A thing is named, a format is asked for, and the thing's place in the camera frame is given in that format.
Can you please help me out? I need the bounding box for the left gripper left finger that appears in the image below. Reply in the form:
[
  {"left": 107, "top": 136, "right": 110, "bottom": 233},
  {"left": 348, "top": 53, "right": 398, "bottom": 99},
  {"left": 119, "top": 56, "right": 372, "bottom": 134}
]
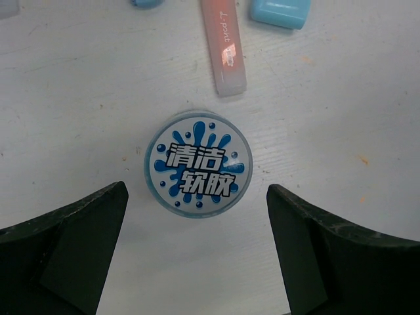
[{"left": 1, "top": 181, "right": 129, "bottom": 314}]

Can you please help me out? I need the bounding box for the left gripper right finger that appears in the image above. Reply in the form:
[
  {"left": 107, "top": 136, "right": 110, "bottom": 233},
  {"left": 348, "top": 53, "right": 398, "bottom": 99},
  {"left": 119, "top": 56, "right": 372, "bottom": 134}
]
[{"left": 266, "top": 184, "right": 419, "bottom": 314}]

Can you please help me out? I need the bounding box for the blue correction tape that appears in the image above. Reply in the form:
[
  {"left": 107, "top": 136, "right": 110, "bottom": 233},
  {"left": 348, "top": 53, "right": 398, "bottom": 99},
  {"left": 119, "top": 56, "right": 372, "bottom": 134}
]
[{"left": 130, "top": 0, "right": 164, "bottom": 9}]

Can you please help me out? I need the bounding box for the blue highlighter pen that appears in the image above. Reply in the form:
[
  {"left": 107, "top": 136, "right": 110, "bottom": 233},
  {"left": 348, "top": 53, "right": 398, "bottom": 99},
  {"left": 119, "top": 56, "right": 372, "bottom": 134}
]
[{"left": 0, "top": 0, "right": 20, "bottom": 20}]

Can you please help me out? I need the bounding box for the blue highlighter cap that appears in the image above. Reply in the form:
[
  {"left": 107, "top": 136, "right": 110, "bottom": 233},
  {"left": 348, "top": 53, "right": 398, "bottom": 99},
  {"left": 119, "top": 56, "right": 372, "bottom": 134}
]
[{"left": 250, "top": 0, "right": 311, "bottom": 30}]

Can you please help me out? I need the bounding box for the orange pink highlighter pen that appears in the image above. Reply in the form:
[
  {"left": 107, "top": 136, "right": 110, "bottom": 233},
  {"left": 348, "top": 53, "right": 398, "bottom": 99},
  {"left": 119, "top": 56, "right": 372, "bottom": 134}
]
[{"left": 201, "top": 0, "right": 247, "bottom": 97}]

